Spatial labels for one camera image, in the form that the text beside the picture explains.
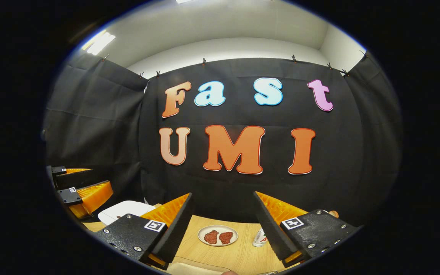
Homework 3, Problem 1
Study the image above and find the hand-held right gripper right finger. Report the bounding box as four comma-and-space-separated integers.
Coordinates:
253, 191, 360, 268

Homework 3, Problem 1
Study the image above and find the white round plate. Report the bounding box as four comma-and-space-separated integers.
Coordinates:
197, 225, 239, 247

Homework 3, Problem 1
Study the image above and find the white drink bottle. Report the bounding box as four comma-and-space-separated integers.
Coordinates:
252, 227, 268, 248

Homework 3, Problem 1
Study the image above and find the clear rice tray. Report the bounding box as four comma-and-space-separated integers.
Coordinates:
167, 257, 232, 275

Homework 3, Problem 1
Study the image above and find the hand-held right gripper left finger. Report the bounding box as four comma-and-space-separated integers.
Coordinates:
95, 192, 196, 270

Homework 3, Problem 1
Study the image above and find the white rice cooker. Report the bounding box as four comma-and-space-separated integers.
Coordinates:
98, 201, 156, 226

